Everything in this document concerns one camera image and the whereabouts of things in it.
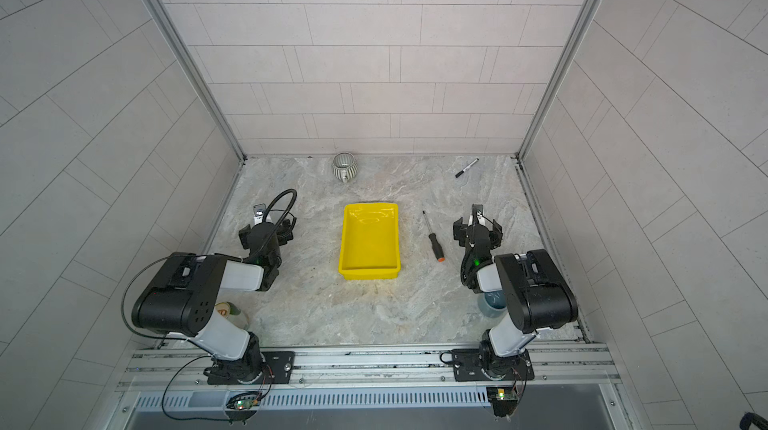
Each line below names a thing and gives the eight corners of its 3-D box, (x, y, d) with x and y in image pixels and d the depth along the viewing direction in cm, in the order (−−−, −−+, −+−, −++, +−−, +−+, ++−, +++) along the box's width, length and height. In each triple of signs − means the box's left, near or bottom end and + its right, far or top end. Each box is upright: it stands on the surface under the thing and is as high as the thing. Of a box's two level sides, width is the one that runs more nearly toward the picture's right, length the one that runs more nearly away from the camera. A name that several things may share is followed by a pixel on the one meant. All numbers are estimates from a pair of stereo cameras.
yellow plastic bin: (338, 279, 87) (335, 270, 82) (347, 211, 103) (345, 200, 98) (400, 279, 87) (400, 270, 82) (400, 211, 103) (400, 200, 98)
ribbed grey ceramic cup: (332, 185, 109) (330, 175, 104) (337, 163, 116) (334, 152, 112) (356, 186, 109) (354, 175, 104) (359, 163, 116) (357, 152, 112)
